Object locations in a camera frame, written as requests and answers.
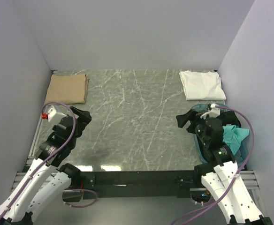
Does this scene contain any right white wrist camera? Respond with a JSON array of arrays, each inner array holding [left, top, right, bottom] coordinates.
[[200, 104, 221, 119]]

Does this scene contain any aluminium frame rail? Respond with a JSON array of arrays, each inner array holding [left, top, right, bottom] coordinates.
[[11, 171, 259, 191]]

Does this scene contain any purple cable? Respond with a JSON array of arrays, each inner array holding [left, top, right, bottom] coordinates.
[[170, 105, 255, 225], [0, 101, 98, 225]]

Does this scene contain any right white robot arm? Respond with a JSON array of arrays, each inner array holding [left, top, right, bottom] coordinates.
[[176, 104, 272, 225]]

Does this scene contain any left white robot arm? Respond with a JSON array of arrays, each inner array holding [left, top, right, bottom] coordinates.
[[0, 105, 91, 225]]

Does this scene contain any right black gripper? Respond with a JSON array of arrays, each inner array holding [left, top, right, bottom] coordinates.
[[175, 108, 209, 145]]

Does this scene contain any black base beam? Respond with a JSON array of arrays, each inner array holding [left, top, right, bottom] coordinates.
[[69, 170, 211, 203]]

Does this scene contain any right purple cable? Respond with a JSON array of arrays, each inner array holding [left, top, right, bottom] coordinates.
[[170, 105, 255, 225]]

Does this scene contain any folded white t shirt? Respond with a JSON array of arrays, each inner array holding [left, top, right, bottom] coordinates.
[[179, 70, 226, 101]]

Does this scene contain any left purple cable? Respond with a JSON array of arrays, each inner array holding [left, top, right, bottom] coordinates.
[[0, 101, 98, 225]]

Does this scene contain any teal t shirt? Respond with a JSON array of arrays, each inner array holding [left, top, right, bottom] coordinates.
[[222, 125, 250, 155]]

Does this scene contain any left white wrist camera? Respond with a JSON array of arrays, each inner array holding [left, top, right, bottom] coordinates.
[[41, 105, 66, 124]]

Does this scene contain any blue plastic bin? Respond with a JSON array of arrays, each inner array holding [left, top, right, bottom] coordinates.
[[189, 104, 251, 164]]

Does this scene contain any folded tan t shirt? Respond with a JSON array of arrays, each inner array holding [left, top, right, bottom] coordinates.
[[45, 74, 89, 105]]

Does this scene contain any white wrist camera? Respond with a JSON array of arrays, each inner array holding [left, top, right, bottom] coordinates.
[[200, 104, 221, 119], [41, 105, 66, 124]]

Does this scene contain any black t shirt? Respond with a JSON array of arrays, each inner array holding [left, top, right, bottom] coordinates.
[[175, 109, 241, 128]]

